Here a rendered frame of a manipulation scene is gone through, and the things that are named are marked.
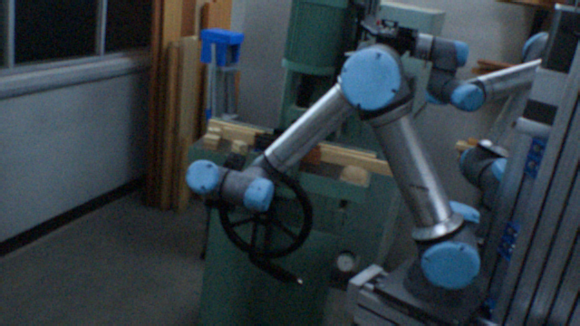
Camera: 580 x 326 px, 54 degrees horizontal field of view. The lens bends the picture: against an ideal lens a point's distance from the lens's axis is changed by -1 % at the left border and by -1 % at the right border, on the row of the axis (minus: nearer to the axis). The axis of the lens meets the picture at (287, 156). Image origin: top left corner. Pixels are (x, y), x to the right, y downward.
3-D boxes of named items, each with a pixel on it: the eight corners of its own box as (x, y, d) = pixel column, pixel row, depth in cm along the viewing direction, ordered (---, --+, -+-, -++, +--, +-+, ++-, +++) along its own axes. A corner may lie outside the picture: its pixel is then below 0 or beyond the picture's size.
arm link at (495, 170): (497, 213, 170) (509, 171, 166) (472, 194, 182) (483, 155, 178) (529, 214, 173) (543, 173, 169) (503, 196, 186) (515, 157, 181)
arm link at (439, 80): (436, 108, 166) (445, 71, 162) (418, 98, 176) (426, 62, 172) (459, 110, 168) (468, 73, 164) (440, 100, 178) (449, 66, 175)
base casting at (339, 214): (210, 206, 192) (213, 180, 189) (256, 157, 246) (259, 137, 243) (340, 237, 185) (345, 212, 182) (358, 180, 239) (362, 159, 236)
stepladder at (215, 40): (192, 259, 298) (194, 30, 264) (214, 240, 321) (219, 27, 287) (219, 266, 293) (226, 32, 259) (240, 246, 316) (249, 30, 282)
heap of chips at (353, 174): (338, 178, 181) (340, 170, 180) (343, 167, 193) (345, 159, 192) (365, 185, 180) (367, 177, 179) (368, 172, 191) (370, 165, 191)
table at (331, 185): (174, 171, 181) (176, 154, 179) (207, 146, 209) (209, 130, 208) (362, 215, 171) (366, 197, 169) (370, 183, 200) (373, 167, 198)
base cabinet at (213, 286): (188, 375, 215) (208, 206, 192) (235, 297, 269) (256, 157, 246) (304, 409, 207) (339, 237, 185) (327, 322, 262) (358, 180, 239)
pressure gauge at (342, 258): (333, 273, 182) (337, 251, 180) (334, 268, 186) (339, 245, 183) (352, 278, 181) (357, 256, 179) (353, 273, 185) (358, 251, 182)
